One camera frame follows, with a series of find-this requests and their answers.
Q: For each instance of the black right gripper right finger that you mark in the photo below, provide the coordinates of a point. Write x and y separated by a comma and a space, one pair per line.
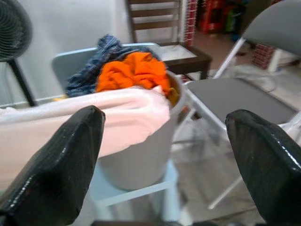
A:
263, 164

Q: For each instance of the blue plaid garment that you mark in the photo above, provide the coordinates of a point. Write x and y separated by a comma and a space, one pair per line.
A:
87, 75

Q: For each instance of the black standing fan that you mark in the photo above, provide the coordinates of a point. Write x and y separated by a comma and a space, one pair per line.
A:
11, 30

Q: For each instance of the light blue child chair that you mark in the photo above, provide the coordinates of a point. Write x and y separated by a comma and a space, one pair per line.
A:
68, 63

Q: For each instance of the yellow garment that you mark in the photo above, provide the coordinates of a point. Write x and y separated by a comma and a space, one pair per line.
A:
173, 96

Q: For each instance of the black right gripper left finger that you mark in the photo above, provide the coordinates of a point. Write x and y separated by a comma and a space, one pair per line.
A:
54, 169

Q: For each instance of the grey white folding chair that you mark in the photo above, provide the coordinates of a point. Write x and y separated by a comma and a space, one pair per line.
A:
235, 96

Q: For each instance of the orange garment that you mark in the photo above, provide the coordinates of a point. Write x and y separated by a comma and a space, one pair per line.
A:
131, 70

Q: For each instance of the cream white garment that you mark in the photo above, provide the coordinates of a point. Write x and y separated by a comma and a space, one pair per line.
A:
94, 122

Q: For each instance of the grey laundry bucket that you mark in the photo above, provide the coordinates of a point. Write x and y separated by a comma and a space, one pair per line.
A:
141, 160

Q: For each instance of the dark wooden chair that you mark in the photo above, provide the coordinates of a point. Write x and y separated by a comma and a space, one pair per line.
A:
152, 24

